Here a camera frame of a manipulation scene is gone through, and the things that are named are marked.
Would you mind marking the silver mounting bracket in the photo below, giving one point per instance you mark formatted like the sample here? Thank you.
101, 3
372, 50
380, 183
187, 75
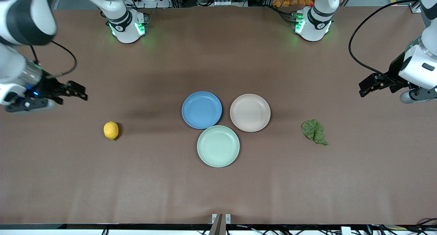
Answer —
228, 218

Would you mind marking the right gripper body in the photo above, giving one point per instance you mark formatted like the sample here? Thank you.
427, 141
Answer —
48, 88

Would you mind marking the aluminium frame post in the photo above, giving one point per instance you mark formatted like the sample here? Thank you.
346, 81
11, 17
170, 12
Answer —
414, 8

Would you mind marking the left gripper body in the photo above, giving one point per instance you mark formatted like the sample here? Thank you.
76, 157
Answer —
392, 78

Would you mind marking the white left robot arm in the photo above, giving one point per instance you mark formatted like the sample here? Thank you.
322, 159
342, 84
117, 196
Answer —
315, 27

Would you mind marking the small white box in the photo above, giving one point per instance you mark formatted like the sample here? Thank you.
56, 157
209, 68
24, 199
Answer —
346, 231

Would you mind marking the pale green plate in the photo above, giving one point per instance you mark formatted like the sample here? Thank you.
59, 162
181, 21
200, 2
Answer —
218, 146

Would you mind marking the blue plate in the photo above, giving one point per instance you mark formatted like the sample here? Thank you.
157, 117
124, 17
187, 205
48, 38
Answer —
201, 110

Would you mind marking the yellow lemon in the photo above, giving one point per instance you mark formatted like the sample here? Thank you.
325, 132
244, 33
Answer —
111, 130

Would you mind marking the green lettuce leaf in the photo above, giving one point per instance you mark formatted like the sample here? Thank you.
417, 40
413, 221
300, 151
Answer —
314, 131

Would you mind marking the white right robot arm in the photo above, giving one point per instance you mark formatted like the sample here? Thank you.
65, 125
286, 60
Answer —
124, 30

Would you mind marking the beige plate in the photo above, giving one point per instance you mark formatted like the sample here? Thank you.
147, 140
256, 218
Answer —
250, 112

